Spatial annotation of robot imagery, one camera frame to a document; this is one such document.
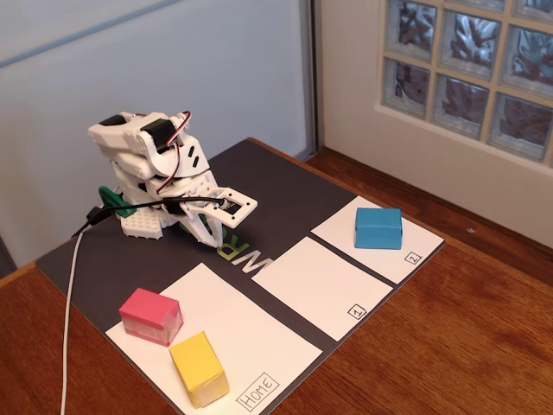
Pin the pink paper box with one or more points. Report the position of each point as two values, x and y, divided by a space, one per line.
149 311

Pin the white paper sheet marked HOME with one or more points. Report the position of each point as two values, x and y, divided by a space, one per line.
242 328

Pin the glass block window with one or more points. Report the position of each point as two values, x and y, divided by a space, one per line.
466 65

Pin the grey metal door frame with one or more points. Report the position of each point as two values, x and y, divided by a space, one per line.
312 78

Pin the black printed mat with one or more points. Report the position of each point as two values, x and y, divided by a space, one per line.
129 268

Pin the green clamp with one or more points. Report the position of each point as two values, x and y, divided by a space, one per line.
113 199

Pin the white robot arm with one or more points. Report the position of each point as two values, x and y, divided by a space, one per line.
125 138

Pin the yellow paper box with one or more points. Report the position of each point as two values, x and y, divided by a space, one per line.
194 363

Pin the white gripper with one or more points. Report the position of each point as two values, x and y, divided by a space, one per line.
200 217

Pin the blue paper box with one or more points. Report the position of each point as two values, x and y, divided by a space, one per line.
378 227

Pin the white paper sheet marked 1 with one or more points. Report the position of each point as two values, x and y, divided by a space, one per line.
319 289

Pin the white paper sheet marked 2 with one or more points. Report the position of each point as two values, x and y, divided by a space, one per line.
389 263

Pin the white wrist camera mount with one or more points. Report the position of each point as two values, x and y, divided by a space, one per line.
246 207

